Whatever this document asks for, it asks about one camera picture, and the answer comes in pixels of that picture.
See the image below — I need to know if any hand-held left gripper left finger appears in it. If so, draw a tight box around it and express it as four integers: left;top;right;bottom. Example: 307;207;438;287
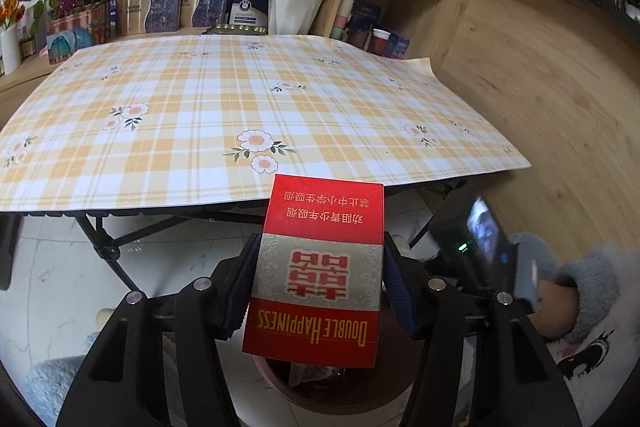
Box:
56;237;262;427

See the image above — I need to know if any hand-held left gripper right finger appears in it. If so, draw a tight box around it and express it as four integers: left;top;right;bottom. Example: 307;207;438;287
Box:
382;231;583;427

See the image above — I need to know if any red cigarette box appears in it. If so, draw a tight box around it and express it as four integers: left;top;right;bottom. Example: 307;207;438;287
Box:
241;173;386;369

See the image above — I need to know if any dark red trash bin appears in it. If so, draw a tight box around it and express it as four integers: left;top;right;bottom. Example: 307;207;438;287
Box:
252;347;428;410

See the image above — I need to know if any person's right forearm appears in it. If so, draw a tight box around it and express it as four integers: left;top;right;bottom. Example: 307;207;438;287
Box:
507;232;640;413

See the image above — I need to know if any person's right hand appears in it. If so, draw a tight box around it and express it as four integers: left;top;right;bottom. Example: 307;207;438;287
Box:
530;279;583;342

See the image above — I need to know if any yellow plaid tablecloth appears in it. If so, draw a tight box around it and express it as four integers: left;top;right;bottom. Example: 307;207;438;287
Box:
0;33;532;214

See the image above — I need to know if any small blue box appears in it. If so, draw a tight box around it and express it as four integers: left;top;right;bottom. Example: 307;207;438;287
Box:
387;32;412;60

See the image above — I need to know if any person's grey fuzzy clothing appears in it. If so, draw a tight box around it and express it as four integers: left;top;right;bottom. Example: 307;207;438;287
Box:
22;332;108;427

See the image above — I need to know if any red cup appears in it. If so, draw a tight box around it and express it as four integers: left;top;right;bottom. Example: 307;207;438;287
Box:
368;28;391;56

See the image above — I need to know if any dark blue shelf box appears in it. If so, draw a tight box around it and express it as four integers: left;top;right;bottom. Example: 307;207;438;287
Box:
350;0;383;38

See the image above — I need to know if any stack of pastel cups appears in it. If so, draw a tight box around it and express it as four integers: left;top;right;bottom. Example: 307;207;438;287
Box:
329;0;359;42

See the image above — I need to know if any gold decorative tray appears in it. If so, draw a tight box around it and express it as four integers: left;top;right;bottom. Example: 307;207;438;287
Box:
206;23;268;36

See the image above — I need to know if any blue and gold box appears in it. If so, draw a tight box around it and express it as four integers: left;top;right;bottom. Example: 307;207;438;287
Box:
115;0;182;34
179;0;232;28

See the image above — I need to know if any striped woven basket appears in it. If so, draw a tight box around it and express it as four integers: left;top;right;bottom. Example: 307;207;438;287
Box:
45;2;112;66

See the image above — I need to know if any orange flowers white vase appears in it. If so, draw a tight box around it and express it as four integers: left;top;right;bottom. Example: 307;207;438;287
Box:
0;0;28;75

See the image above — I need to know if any black folding table frame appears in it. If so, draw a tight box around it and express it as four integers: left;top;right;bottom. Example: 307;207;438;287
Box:
0;187;466;293

